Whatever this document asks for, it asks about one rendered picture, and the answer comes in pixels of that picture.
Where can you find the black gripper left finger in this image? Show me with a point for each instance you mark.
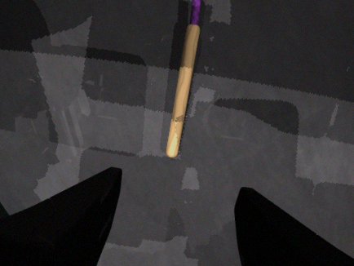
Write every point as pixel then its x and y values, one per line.
pixel 68 229

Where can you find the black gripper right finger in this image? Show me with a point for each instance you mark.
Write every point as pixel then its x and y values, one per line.
pixel 269 236

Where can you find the wooden stick with purple cord end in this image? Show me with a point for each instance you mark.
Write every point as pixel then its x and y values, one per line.
pixel 191 39

